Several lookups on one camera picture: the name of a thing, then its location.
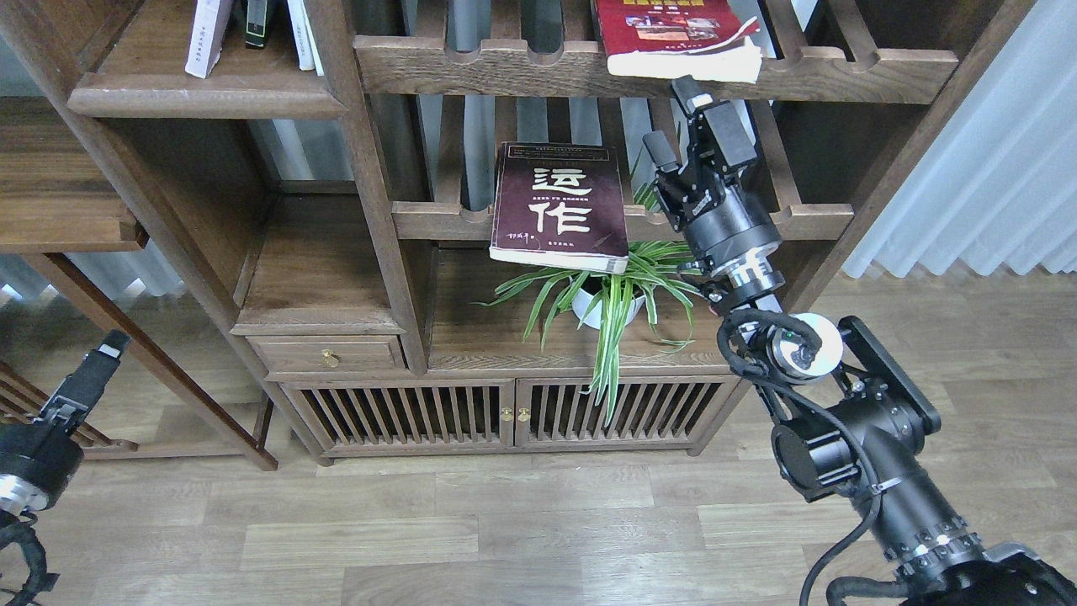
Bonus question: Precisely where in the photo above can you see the dark green upright book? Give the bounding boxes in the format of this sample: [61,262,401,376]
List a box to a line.
[244,0,272,50]

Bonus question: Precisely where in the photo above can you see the white plant pot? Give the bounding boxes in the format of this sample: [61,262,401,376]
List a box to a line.
[570,277,645,330]

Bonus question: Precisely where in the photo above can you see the white lavender paperback book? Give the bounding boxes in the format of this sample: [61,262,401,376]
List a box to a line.
[184,0,234,79]

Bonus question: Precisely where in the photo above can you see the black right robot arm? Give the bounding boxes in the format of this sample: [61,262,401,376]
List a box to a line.
[644,76,1074,605]

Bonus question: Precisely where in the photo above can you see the white upright book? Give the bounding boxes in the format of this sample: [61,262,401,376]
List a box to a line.
[286,0,325,76]

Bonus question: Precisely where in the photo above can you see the wooden side furniture left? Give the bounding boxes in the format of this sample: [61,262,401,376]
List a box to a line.
[1,96,279,470]

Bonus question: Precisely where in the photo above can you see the red book on top shelf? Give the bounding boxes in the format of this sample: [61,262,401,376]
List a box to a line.
[592,1,763,84]

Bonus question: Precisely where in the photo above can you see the green spider plant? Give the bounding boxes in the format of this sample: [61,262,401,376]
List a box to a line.
[478,126,724,427]

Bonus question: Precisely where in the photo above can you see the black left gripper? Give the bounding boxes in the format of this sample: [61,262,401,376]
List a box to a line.
[1,330,131,515]

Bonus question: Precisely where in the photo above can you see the white curtain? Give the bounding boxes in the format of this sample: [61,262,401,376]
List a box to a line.
[843,1,1076,279]

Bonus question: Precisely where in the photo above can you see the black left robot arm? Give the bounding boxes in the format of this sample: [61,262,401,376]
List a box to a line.
[1,330,131,605]

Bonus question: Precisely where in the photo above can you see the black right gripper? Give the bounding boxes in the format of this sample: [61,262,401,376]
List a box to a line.
[643,76,782,277]

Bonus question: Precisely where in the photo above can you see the dark red book white characters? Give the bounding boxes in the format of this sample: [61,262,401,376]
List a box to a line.
[489,141,629,274]

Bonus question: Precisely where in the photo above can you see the dark wooden bookshelf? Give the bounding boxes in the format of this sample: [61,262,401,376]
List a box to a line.
[1,1,1033,464]

